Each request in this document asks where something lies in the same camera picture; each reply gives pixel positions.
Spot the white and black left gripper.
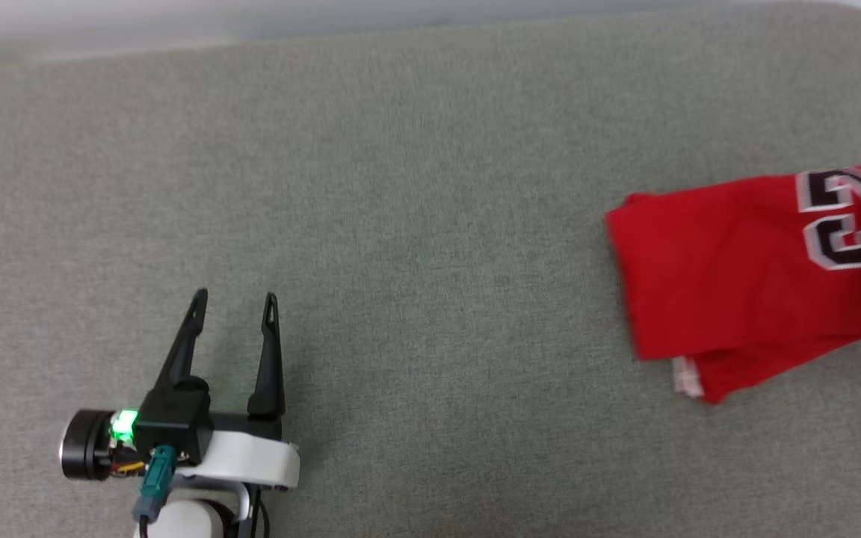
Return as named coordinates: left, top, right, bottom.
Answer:
left=60, top=288, right=301, bottom=492

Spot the red and white basketball jersey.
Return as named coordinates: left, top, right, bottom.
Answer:
left=605, top=164, right=861, bottom=405

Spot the left camera cable teal connector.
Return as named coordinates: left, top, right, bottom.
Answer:
left=131, top=445, right=179, bottom=538

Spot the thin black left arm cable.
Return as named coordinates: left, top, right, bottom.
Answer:
left=250, top=487, right=272, bottom=538

